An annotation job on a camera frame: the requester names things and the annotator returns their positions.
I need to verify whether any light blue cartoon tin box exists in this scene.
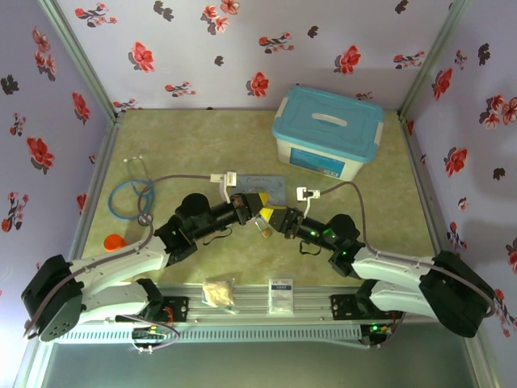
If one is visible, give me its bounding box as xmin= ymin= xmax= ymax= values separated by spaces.
xmin=236 ymin=174 xmax=288 ymax=207

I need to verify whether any white sealed packet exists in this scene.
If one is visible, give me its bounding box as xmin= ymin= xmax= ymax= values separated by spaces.
xmin=267 ymin=276 xmax=295 ymax=314

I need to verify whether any blue stethoscope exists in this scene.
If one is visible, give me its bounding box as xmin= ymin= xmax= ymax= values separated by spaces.
xmin=107 ymin=155 xmax=157 ymax=227

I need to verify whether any clear bag with beige contents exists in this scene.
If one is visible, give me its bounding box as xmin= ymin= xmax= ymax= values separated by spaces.
xmin=200 ymin=276 xmax=237 ymax=315

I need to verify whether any blue lidded storage box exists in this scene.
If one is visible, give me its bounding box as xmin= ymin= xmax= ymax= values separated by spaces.
xmin=271 ymin=83 xmax=385 ymax=181

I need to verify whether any orange plastic cup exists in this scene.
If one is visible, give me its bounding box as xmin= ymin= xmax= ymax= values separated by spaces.
xmin=103 ymin=233 xmax=130 ymax=254

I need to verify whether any small green circuit board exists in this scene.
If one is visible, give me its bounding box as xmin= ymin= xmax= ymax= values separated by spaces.
xmin=132 ymin=327 xmax=170 ymax=344

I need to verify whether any left grey camera cable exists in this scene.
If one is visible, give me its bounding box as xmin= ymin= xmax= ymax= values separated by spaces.
xmin=23 ymin=173 xmax=212 ymax=339

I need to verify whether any grey camera cable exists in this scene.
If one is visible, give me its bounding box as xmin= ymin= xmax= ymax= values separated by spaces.
xmin=23 ymin=173 xmax=212 ymax=339
xmin=320 ymin=181 xmax=498 ymax=320

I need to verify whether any right grey camera cable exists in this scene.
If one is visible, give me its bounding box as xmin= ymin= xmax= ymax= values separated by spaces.
xmin=320 ymin=181 xmax=498 ymax=320

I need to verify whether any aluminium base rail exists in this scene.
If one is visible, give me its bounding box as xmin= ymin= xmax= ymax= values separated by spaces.
xmin=161 ymin=285 xmax=364 ymax=324

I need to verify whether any aluminium frame side rail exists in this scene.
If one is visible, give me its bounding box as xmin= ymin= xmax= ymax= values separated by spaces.
xmin=66 ymin=116 xmax=120 ymax=264
xmin=399 ymin=115 xmax=445 ymax=255

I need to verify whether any white slotted cable duct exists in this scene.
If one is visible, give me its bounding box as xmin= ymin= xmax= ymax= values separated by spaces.
xmin=60 ymin=323 xmax=363 ymax=344

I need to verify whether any aluminium frame post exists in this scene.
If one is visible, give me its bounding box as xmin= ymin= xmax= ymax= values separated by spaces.
xmin=397 ymin=0 xmax=472 ymax=118
xmin=38 ymin=0 xmax=122 ymax=122

